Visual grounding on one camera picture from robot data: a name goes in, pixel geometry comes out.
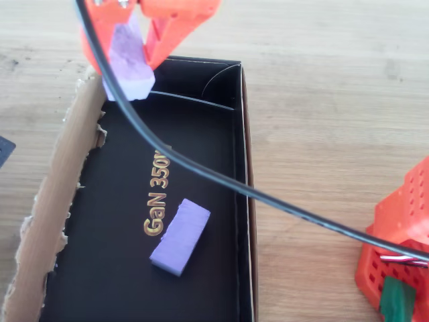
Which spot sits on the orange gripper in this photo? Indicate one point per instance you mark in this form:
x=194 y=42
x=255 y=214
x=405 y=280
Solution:
x=174 y=25

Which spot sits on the purple foam block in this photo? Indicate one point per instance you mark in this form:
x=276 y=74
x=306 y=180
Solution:
x=181 y=236
x=129 y=63

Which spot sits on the orange robot arm base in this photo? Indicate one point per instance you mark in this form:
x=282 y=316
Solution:
x=405 y=214

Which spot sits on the black cardboard box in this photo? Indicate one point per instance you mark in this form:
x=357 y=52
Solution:
x=114 y=208

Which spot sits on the dark flat object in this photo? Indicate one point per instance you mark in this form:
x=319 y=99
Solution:
x=5 y=151

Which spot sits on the green clamp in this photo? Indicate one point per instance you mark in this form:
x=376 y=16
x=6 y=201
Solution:
x=397 y=298

